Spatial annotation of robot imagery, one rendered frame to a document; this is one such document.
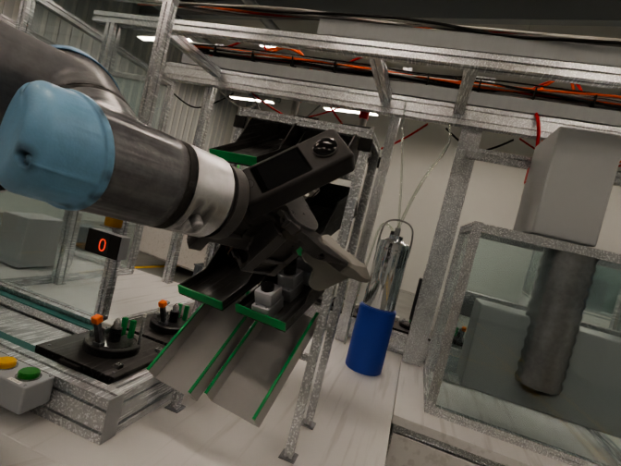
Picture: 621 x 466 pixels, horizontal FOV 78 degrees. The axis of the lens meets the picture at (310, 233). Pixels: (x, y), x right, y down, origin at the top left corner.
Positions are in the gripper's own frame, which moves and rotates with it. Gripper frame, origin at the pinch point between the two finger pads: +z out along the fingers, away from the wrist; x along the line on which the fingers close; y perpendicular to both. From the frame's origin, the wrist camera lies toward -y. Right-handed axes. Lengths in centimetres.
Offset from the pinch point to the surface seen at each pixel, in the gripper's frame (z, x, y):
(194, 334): 20, -18, 56
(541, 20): 572, -388, -244
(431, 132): 957, -620, -20
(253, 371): 25, -3, 46
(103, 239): 10, -59, 71
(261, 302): 19.2, -11.6, 32.2
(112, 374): 6, -16, 70
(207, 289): 17, -23, 44
